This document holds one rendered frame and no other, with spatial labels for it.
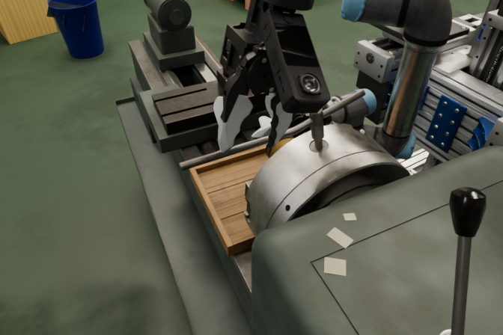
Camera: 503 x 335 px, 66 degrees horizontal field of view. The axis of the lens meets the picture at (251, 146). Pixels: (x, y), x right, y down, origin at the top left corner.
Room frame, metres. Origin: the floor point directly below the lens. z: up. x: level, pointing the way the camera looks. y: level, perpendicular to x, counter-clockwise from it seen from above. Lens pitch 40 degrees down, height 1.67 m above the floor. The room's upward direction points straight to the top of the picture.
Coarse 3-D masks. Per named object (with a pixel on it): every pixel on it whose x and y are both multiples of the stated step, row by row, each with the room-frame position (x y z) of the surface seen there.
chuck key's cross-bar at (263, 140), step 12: (348, 96) 0.55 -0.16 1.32; (360, 96) 0.55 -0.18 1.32; (336, 108) 0.52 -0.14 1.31; (312, 120) 0.50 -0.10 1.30; (288, 132) 0.48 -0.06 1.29; (240, 144) 0.44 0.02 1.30; (252, 144) 0.44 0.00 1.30; (204, 156) 0.41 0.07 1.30; (216, 156) 0.41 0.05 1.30; (180, 168) 0.39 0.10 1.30
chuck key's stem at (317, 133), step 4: (320, 112) 0.50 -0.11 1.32; (312, 116) 0.50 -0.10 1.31; (316, 116) 0.50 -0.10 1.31; (320, 116) 0.50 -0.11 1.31; (316, 120) 0.50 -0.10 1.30; (320, 120) 0.50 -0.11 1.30; (316, 124) 0.50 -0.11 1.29; (320, 124) 0.50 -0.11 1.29; (312, 128) 0.50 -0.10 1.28; (316, 128) 0.50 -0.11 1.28; (320, 128) 0.50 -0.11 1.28; (312, 132) 0.51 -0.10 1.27; (316, 132) 0.50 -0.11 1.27; (320, 132) 0.50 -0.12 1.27; (312, 136) 0.51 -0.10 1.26; (316, 136) 0.50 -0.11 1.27; (320, 136) 0.50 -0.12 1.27; (316, 140) 0.50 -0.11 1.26; (320, 140) 0.51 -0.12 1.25; (316, 144) 0.51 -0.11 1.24; (320, 144) 0.51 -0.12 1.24; (316, 148) 0.51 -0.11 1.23; (320, 148) 0.51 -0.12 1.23
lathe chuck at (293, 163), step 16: (336, 128) 0.57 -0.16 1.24; (352, 128) 0.58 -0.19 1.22; (288, 144) 0.53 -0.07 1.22; (304, 144) 0.52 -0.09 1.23; (336, 144) 0.52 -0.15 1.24; (352, 144) 0.52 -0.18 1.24; (368, 144) 0.53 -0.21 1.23; (272, 160) 0.52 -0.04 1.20; (288, 160) 0.50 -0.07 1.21; (304, 160) 0.49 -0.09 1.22; (320, 160) 0.48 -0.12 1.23; (336, 160) 0.48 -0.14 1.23; (256, 176) 0.51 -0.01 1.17; (272, 176) 0.49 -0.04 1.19; (288, 176) 0.47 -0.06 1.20; (304, 176) 0.46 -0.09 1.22; (256, 192) 0.48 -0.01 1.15; (272, 192) 0.46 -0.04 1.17; (288, 192) 0.44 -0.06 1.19; (256, 208) 0.46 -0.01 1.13; (272, 208) 0.44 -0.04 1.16; (256, 224) 0.45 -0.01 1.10
